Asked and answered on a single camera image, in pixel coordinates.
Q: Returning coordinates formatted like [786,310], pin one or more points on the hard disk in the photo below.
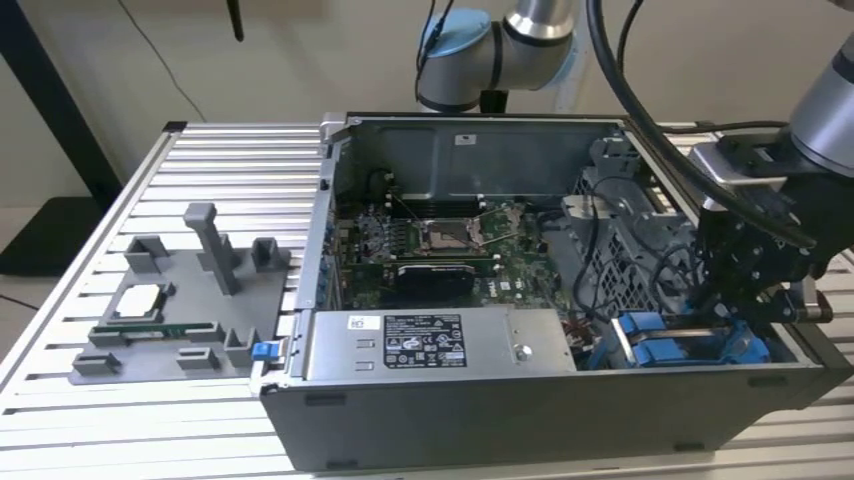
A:
[640,325]

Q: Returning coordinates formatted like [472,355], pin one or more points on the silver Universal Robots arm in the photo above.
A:
[467,75]

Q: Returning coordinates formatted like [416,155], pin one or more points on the grey metal disk bay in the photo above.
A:
[614,250]

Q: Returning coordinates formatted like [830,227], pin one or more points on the installed disk blue carrier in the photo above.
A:
[656,354]

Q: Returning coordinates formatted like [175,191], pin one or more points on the green motherboard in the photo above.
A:
[516,262]

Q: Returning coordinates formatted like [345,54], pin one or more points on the CPU socket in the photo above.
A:
[443,237]

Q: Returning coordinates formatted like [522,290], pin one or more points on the black graphics card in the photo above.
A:
[434,285]

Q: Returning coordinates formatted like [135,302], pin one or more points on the white sticker in case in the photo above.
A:
[464,139]

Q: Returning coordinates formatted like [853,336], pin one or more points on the thin locking lever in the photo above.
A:
[407,206]

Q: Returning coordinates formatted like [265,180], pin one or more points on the dark grey PC case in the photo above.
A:
[467,425]

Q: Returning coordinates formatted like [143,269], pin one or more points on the silver power supply unit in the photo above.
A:
[333,350]

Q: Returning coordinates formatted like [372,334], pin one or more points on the blue case latch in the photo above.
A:
[264,350]

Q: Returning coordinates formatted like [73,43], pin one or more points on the grey parts rack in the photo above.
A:
[193,300]

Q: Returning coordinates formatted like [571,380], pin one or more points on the green RAM stick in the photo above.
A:
[175,330]

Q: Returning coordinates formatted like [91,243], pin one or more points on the black antenna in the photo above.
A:
[235,20]

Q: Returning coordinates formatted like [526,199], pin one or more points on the silver CPU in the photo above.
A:
[139,302]

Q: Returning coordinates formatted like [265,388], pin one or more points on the black stand with base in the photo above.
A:
[72,130]

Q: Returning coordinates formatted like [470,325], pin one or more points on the black side wrist camera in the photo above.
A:
[796,307]

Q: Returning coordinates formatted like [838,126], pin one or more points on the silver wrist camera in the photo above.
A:
[716,170]

